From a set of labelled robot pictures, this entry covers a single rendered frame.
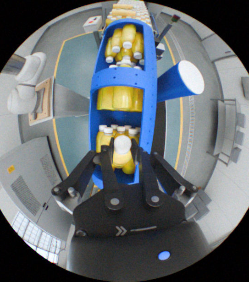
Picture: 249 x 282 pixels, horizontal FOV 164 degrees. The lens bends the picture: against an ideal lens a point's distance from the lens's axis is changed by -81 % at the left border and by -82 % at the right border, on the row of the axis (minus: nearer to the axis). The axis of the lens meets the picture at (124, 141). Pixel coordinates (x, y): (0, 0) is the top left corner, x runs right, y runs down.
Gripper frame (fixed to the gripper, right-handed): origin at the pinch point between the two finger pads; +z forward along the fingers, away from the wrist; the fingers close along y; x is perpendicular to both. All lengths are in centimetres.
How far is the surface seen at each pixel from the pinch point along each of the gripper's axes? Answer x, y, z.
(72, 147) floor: -54, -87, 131
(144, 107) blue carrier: 9.7, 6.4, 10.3
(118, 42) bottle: 45.1, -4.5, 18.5
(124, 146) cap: 0.0, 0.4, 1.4
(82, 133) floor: -28, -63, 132
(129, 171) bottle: -18.0, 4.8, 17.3
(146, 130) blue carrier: 2.4, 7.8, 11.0
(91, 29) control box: 79, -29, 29
